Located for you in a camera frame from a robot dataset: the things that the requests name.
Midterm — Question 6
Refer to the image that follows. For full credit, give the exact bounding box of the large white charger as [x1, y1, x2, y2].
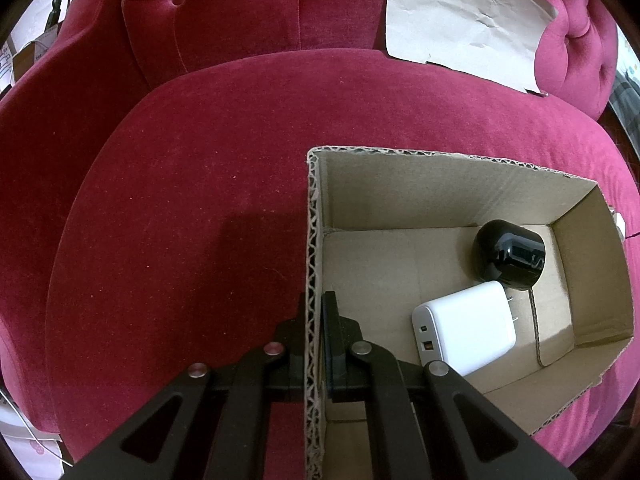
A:
[411, 280, 517, 378]

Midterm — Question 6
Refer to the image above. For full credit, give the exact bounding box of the grey plaid blanket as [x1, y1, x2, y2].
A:
[606, 60, 640, 147]

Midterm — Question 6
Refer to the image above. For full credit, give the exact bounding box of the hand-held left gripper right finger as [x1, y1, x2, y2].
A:
[322, 290, 578, 480]

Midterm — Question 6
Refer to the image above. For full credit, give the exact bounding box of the black charger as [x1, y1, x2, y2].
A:
[472, 219, 546, 291]

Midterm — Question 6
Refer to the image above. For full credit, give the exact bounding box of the small brown cardboard box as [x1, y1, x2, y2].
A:
[11, 30, 57, 82]

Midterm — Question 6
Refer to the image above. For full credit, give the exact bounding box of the red tufted velvet sofa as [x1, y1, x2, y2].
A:
[0, 0, 640, 471]

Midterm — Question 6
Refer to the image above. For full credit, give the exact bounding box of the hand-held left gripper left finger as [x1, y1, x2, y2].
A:
[59, 292, 308, 480]

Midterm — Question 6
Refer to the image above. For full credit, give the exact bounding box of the creased grey paper sheet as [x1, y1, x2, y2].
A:
[385, 0, 558, 96]

